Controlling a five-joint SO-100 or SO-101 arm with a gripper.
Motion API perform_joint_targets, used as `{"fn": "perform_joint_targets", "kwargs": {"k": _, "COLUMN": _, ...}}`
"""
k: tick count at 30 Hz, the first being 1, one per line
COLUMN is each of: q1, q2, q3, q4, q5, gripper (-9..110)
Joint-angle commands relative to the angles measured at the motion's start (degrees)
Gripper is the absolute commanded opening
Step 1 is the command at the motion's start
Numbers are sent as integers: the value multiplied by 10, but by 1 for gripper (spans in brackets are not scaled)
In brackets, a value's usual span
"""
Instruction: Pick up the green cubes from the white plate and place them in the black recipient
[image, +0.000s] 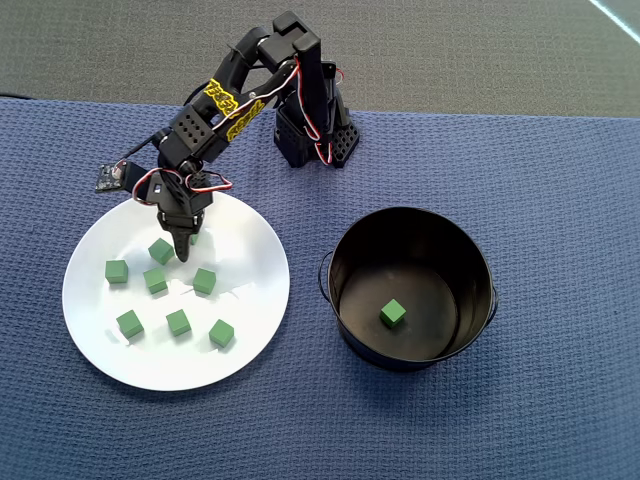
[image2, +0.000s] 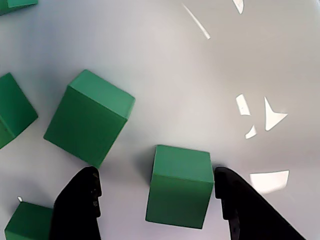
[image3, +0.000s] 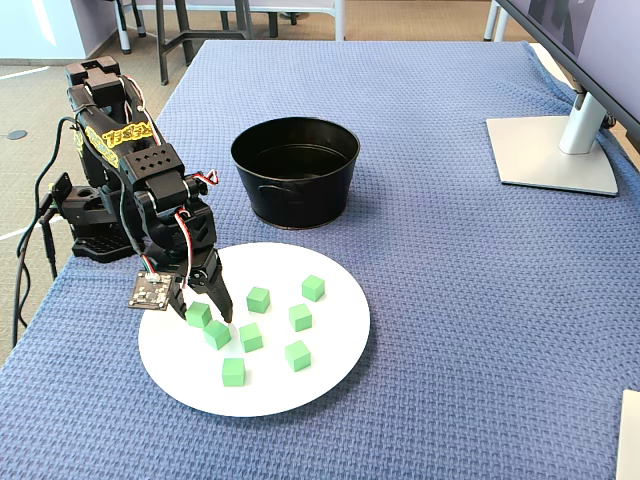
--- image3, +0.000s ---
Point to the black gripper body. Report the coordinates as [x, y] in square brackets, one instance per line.
[206, 274]

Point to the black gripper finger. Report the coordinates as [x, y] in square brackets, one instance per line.
[217, 290]
[179, 302]

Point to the green cube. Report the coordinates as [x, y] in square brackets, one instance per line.
[298, 356]
[251, 337]
[216, 334]
[313, 288]
[300, 317]
[198, 315]
[258, 300]
[233, 372]

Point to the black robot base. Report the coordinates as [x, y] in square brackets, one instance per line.
[100, 247]

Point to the white round plate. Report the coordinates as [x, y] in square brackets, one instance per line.
[300, 390]

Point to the black metal bucket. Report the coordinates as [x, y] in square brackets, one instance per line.
[300, 200]

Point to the grey round floor outlet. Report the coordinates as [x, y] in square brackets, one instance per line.
[17, 134]

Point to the white background table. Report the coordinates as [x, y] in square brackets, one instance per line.
[125, 35]

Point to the dark chair base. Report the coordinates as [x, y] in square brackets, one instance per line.
[272, 25]

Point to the blue woven tablecloth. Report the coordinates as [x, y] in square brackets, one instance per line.
[450, 300]

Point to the silver monitor stand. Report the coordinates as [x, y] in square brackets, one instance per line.
[540, 155]

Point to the white desk leg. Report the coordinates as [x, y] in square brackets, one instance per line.
[492, 22]

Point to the white box corner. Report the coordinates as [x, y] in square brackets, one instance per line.
[631, 440]

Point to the computer monitor screen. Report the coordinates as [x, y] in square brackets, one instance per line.
[600, 30]

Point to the small wrist camera board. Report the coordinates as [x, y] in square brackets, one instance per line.
[150, 292]

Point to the dark grey stool frame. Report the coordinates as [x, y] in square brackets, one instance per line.
[163, 60]

